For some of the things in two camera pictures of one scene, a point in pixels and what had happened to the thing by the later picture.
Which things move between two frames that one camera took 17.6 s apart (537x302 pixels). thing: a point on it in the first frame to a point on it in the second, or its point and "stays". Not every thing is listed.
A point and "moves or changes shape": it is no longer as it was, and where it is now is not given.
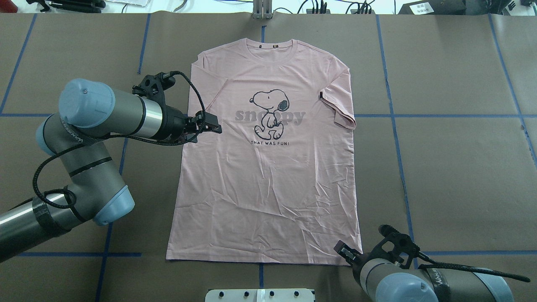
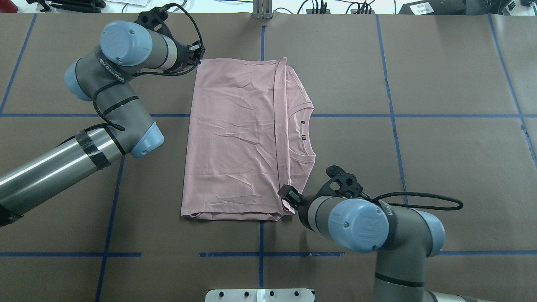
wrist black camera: x=153 y=85 to x=155 y=19
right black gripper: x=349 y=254 to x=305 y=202
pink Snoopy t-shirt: x=278 y=185 moves or changes shape
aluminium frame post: x=262 y=9 stays
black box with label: x=434 y=7 stays
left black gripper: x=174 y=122 to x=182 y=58
